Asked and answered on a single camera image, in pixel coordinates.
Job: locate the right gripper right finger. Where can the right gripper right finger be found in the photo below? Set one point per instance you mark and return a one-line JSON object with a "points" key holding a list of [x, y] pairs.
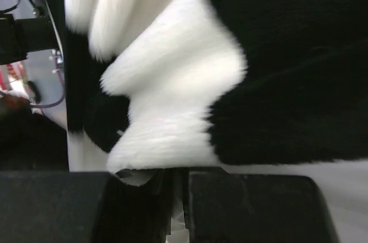
{"points": [[252, 208]]}

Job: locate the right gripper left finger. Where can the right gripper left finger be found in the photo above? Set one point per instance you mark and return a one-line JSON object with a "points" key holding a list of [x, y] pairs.
{"points": [[49, 206]]}

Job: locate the black white striped pillowcase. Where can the black white striped pillowcase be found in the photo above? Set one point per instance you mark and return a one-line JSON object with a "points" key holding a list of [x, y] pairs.
{"points": [[249, 86]]}

